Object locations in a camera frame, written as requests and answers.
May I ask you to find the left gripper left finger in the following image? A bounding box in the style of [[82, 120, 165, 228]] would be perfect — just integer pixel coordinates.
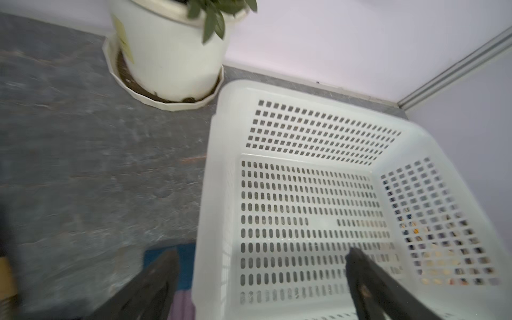
[[86, 249, 179, 319]]

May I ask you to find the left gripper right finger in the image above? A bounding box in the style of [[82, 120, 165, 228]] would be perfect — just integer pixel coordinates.
[[345, 247, 440, 319]]

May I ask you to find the striped beige purple sock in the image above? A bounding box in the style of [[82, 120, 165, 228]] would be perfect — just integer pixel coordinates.
[[143, 243, 196, 320]]

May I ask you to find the white plastic perforated basket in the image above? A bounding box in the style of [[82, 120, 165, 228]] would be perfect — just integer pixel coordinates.
[[191, 81, 511, 319]]

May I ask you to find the potted green plant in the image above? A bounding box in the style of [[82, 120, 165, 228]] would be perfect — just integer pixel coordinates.
[[103, 1, 258, 111]]

